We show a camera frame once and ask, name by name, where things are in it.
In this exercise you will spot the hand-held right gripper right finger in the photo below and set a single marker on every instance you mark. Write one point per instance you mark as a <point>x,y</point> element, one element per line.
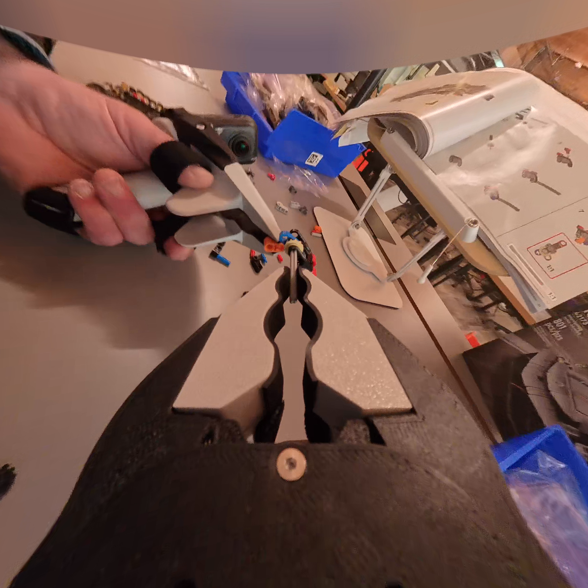
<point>358,367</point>

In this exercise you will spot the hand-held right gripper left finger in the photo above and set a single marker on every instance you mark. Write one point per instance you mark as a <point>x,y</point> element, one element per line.
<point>220,367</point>

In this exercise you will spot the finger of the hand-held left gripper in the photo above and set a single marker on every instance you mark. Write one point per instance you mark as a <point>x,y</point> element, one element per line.
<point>248,195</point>
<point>206,232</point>

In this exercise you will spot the orange lego connector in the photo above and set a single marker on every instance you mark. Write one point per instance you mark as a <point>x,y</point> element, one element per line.
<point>274,246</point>

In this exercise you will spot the small black lego assembly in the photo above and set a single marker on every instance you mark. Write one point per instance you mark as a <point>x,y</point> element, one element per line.
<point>294,275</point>

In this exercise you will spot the black lego axle connector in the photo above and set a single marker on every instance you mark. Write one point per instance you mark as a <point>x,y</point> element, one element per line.
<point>217,250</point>

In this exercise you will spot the black angled lego connector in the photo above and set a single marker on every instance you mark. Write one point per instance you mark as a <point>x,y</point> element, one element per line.
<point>257,265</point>

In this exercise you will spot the clear bags of lego pieces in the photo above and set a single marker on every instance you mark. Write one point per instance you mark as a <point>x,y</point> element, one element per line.
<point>551,505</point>
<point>285,96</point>

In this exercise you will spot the black lego set box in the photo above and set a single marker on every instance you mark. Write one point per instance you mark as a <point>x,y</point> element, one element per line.
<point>542,376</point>

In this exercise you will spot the lego instruction booklet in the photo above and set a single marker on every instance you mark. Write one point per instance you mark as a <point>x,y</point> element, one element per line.
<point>505,151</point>

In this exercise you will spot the person's left hand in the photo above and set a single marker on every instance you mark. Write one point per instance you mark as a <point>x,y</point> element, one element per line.
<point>69,133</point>

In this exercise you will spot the empty clear plastic bag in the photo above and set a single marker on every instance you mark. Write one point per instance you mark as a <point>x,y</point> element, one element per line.
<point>305,177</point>

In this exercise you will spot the blue labelled parts bin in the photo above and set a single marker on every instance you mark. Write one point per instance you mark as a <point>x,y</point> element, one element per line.
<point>294,138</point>

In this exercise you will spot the white book stand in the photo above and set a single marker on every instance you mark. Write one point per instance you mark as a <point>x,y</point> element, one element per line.
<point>363,275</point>

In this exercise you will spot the plain blue parts bin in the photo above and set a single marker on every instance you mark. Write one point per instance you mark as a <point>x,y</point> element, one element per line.
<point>542,443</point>

